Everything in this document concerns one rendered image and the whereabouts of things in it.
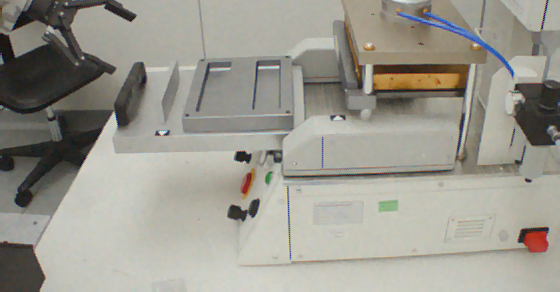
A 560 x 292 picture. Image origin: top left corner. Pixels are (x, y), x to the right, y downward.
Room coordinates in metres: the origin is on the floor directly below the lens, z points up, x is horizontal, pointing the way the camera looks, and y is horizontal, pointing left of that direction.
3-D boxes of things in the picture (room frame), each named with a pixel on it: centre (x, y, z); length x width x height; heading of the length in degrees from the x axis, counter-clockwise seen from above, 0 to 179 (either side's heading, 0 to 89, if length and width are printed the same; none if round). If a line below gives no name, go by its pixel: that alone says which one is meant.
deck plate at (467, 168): (0.79, -0.23, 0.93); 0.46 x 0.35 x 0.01; 89
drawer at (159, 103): (0.80, 0.11, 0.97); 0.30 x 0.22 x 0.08; 89
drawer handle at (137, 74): (0.81, 0.25, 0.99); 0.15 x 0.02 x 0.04; 179
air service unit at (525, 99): (0.57, -0.32, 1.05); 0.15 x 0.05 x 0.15; 179
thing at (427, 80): (0.79, -0.20, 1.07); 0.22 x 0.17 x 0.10; 179
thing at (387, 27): (0.77, -0.23, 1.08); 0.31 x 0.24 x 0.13; 179
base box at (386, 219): (0.78, -0.19, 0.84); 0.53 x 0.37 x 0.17; 89
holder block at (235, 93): (0.80, 0.06, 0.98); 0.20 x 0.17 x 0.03; 179
